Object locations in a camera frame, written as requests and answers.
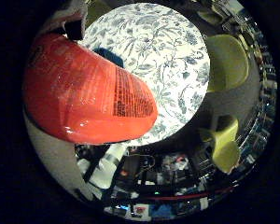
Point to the orange spray bottle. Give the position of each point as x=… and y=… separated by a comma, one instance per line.
x=84, y=93

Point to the dark blue striped cloth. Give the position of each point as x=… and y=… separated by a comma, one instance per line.
x=110, y=56

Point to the blue floral white tablecloth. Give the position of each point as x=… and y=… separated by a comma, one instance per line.
x=165, y=62

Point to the cluttered equipment desk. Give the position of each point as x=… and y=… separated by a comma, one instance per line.
x=177, y=174

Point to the yellow-green chair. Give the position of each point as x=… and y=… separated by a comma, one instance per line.
x=227, y=62
x=225, y=149

